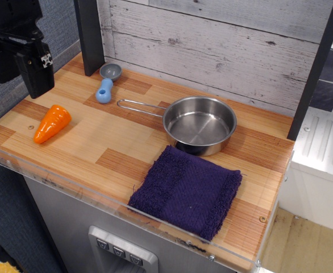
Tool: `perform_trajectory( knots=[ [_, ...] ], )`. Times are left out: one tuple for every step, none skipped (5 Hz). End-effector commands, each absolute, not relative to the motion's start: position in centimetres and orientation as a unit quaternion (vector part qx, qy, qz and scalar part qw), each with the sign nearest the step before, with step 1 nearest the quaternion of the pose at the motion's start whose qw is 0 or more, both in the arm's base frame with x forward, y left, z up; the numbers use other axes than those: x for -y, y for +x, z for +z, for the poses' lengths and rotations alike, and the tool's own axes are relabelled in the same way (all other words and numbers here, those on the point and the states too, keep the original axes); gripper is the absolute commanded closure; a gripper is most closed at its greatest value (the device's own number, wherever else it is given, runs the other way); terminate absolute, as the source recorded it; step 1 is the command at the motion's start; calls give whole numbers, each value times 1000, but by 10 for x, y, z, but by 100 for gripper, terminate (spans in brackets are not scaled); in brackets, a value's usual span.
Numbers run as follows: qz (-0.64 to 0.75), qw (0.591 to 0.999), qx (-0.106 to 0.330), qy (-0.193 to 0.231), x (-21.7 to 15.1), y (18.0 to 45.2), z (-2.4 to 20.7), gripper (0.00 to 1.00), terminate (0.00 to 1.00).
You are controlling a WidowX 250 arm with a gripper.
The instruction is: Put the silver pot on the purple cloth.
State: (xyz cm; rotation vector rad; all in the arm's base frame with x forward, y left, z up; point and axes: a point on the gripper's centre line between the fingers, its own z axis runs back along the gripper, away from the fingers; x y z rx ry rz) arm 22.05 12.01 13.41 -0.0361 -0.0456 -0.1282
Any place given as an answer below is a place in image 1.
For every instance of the silver metal pot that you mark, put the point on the silver metal pot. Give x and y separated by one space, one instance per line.
197 125

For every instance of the clear acrylic edge guard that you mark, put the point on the clear acrylic edge guard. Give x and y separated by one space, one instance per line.
209 250

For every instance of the grey cabinet front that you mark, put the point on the grey cabinet front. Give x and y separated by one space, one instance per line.
68 220

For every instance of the left dark vertical post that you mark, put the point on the left dark vertical post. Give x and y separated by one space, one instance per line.
90 35

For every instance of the orange plastic carrot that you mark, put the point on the orange plastic carrot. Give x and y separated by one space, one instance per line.
56 118

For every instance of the dark vertical post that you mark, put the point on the dark vertical post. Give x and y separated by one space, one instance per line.
317 67
90 35

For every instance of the white toy sink unit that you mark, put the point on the white toy sink unit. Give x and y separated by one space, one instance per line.
307 190

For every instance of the purple cloth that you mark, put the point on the purple cloth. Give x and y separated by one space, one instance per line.
188 192

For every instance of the silver dispenser button panel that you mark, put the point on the silver dispenser button panel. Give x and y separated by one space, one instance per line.
115 254

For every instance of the blue grey plastic scoop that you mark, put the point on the blue grey plastic scoop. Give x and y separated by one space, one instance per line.
110 73

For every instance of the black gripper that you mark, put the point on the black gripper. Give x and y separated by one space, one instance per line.
22 51

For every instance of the yellow object bottom left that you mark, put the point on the yellow object bottom left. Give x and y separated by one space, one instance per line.
8 268

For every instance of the right dark vertical post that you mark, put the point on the right dark vertical post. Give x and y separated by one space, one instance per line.
317 67

